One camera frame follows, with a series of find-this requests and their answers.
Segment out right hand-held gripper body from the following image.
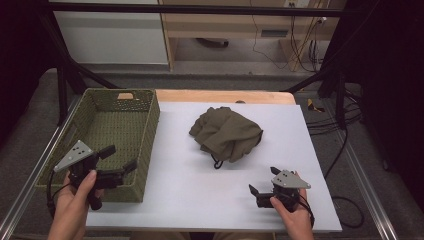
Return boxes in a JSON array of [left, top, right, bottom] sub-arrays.
[[255, 169, 312, 214]]

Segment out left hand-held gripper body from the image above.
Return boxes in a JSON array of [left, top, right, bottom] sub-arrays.
[[53, 139, 128, 212]]

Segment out green woven basket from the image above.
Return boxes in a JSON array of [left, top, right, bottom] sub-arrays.
[[34, 87, 161, 204]]

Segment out olive green drawstring garment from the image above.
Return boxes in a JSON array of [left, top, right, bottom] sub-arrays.
[[188, 106, 264, 170]]

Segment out person's right hand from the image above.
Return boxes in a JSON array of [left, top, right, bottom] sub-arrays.
[[269, 188, 315, 235]]

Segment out person's left hand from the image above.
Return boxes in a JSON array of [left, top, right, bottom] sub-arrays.
[[51, 169, 105, 232]]

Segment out white table board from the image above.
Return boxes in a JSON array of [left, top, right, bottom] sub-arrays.
[[85, 101, 343, 233]]

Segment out black metal stand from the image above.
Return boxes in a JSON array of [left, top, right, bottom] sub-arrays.
[[281, 64, 348, 130], [39, 6, 121, 127]]

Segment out yellow and black tool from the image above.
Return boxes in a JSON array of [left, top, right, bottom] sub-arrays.
[[306, 98, 326, 114]]

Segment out wooden table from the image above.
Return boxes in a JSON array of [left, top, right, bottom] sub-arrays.
[[117, 89, 297, 106]]

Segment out white cabinet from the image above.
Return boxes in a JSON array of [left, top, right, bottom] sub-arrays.
[[49, 0, 169, 66]]

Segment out black curtain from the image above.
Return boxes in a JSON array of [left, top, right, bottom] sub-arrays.
[[319, 0, 424, 214], [0, 0, 68, 148]]

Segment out dark object under desk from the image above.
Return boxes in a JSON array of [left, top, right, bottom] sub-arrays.
[[195, 37, 230, 49]]

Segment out light wooden desk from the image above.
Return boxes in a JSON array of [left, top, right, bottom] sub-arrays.
[[158, 0, 348, 73]]

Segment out right hand-held gripper cable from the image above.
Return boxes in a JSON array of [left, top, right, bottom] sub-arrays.
[[298, 194, 316, 228]]

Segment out hand-held gripper cable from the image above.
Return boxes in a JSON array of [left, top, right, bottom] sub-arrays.
[[298, 194, 316, 228], [46, 169, 73, 218]]

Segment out left hand-held gripper cable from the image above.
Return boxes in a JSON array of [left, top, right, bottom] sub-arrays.
[[46, 169, 73, 218]]

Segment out black floor cables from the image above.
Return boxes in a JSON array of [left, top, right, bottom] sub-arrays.
[[305, 89, 364, 181]]

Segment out aluminium rail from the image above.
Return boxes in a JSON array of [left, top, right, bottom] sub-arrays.
[[0, 96, 84, 240], [324, 99, 401, 240]]

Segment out black looped cable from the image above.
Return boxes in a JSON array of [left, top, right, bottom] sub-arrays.
[[330, 195, 365, 230]]

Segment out thin black hanging cable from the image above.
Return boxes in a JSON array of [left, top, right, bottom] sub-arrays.
[[249, 0, 289, 70]]

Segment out bundle of desk cables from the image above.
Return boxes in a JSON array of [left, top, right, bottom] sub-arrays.
[[289, 14, 329, 74]]

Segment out black frame crossbar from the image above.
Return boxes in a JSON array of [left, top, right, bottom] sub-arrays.
[[49, 1, 348, 18]]

